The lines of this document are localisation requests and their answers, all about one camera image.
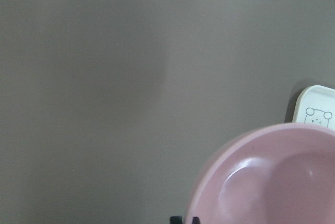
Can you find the white bear tray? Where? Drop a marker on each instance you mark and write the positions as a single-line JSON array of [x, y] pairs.
[[315, 105]]

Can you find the pink bowl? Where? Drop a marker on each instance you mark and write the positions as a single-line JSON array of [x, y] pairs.
[[278, 174]]

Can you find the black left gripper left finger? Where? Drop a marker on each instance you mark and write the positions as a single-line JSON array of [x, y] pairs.
[[176, 220]]

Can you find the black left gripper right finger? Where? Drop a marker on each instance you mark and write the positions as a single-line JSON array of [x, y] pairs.
[[195, 220]]

